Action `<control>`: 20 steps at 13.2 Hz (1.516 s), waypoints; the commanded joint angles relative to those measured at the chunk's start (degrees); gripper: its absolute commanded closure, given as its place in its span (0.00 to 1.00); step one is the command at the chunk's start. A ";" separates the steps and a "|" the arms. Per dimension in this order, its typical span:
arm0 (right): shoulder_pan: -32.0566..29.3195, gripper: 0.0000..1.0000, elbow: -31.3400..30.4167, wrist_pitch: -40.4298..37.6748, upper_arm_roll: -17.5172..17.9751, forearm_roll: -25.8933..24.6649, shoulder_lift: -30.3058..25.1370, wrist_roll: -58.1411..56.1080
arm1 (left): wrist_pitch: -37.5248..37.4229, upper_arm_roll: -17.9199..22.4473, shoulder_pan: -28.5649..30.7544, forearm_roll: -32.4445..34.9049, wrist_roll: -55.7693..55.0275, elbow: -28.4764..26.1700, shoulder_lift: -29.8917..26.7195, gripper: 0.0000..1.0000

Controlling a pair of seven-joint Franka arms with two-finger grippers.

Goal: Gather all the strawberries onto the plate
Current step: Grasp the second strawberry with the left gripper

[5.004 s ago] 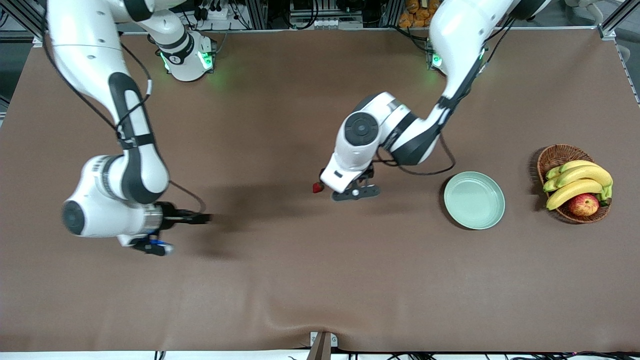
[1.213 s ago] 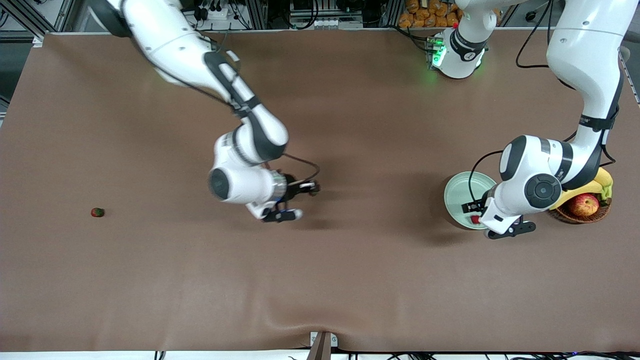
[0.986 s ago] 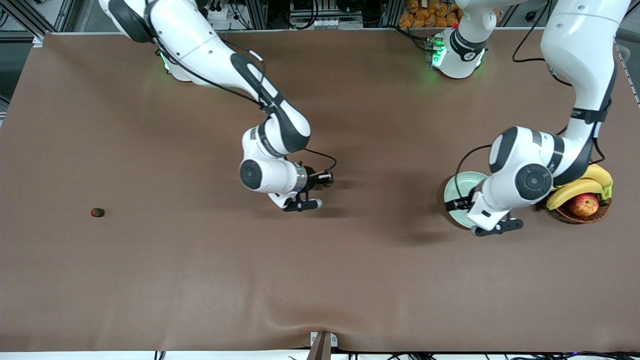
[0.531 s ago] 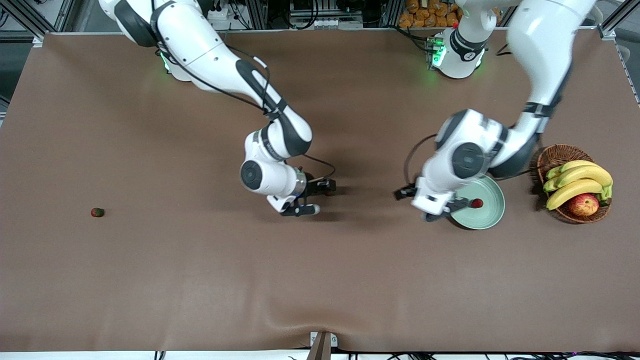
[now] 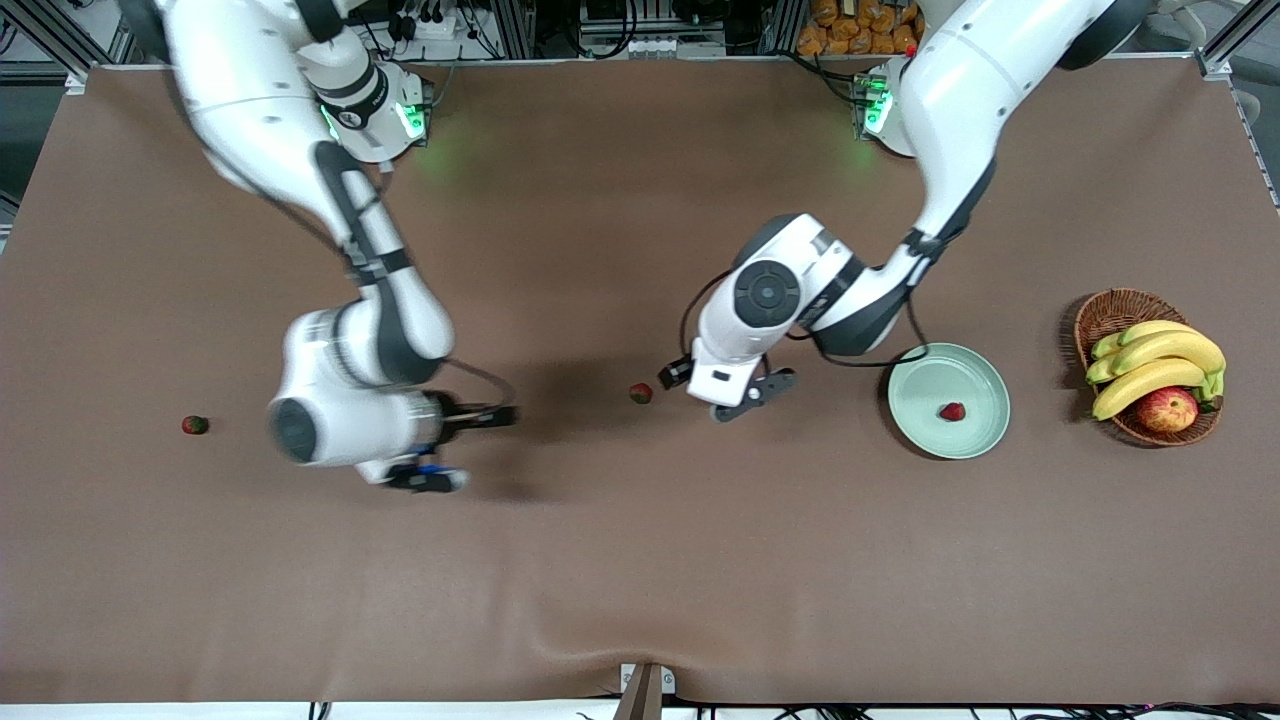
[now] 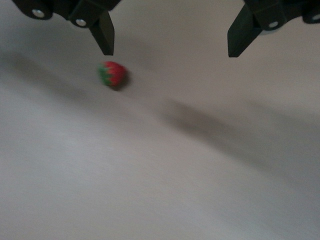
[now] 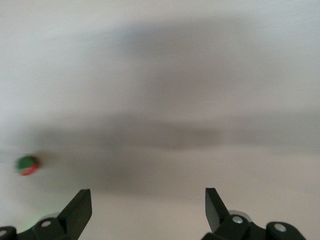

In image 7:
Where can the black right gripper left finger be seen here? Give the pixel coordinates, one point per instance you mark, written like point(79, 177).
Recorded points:
point(75, 217)

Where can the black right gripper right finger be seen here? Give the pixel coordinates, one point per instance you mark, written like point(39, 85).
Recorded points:
point(215, 215)

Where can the red strawberry green top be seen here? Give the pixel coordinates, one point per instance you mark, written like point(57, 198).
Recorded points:
point(26, 165)

